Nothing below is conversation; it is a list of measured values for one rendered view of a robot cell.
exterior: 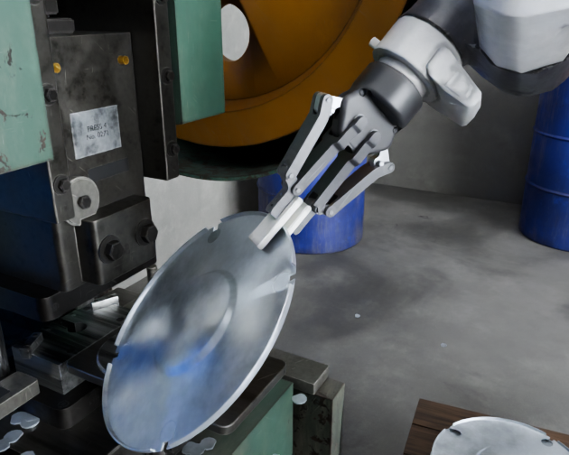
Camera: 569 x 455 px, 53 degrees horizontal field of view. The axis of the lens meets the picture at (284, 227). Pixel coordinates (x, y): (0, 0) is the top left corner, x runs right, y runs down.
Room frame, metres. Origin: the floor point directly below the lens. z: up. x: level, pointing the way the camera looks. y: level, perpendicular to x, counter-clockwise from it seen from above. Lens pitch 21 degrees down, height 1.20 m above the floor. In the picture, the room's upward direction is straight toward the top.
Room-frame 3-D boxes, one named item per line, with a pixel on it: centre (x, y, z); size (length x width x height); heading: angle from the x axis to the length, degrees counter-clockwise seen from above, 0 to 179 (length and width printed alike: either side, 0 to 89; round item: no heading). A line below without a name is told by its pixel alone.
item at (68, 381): (0.68, 0.29, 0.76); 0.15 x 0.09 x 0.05; 151
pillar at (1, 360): (0.64, 0.38, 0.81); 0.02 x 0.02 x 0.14
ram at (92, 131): (0.67, 0.25, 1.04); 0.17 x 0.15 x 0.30; 61
